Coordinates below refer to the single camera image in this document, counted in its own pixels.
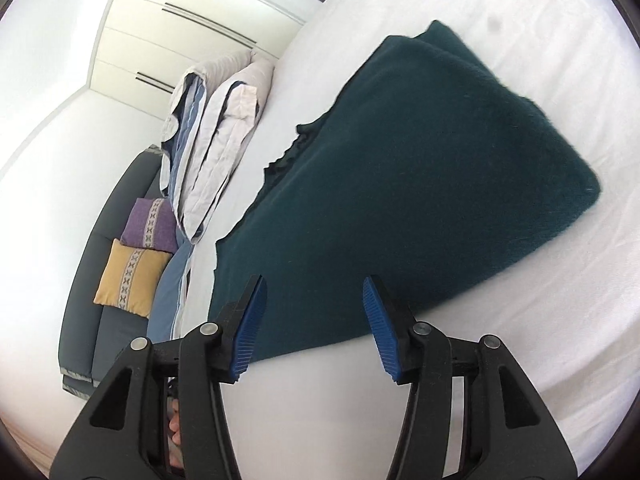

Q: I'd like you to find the grey padded headboard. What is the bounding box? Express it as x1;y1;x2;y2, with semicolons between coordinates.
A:
57;145;173;396

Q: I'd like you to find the yellow patterned cushion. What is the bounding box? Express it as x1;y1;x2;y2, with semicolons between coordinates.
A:
93;238;173;319

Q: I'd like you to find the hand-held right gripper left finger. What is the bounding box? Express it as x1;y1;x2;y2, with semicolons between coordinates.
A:
50;274;268;480

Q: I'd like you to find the dark green sweater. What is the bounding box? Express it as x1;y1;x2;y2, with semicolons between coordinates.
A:
214;20;602;363

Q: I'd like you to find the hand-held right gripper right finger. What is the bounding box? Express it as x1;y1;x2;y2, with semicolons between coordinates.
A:
362;275;583;480

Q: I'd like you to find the cream wardrobe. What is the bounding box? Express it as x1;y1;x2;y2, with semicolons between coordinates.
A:
87;0;326;121

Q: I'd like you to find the bed with white sheet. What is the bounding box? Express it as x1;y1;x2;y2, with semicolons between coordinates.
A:
175;0;640;480

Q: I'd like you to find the folded beige and blue duvet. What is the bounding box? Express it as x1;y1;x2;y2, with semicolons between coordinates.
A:
159;50;276;245

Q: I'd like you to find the blue pillow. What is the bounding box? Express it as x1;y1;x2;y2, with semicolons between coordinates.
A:
147;232;197;343

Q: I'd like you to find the purple patterned cushion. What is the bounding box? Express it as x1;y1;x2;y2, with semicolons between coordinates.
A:
120;197;177;252

